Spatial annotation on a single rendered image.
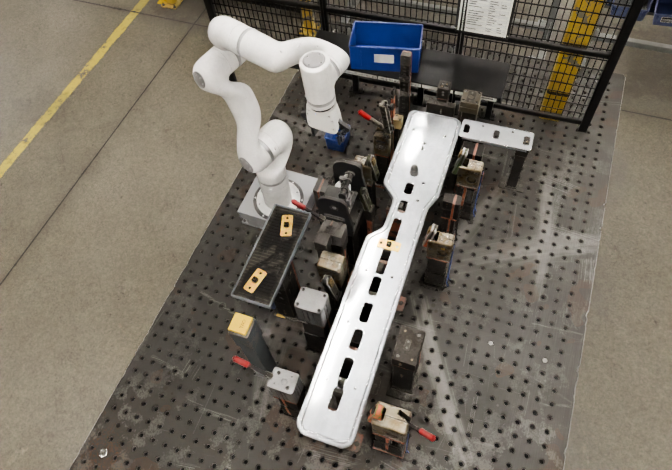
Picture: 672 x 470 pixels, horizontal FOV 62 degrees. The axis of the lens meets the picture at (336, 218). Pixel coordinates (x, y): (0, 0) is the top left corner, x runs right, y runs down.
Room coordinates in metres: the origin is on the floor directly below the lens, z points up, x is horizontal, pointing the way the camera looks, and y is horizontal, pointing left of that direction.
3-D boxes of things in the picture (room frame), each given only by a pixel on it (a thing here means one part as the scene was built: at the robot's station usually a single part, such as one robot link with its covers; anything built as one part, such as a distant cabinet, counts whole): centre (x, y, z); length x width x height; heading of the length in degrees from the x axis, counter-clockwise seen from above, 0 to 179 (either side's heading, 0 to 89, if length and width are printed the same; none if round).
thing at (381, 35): (1.93, -0.32, 1.10); 0.30 x 0.17 x 0.13; 73
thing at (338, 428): (0.98, -0.17, 1.00); 1.38 x 0.22 x 0.02; 154
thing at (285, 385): (0.54, 0.23, 0.88); 0.11 x 0.10 x 0.36; 64
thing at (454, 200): (1.17, -0.45, 0.84); 0.11 x 0.08 x 0.29; 64
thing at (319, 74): (1.17, -0.01, 1.69); 0.09 x 0.08 x 0.13; 135
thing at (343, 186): (1.18, -0.04, 0.94); 0.18 x 0.13 x 0.49; 154
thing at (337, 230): (1.06, 0.01, 0.89); 0.13 x 0.11 x 0.38; 64
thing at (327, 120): (1.17, -0.01, 1.55); 0.10 x 0.07 x 0.11; 56
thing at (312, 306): (0.78, 0.12, 0.90); 0.13 x 0.10 x 0.41; 64
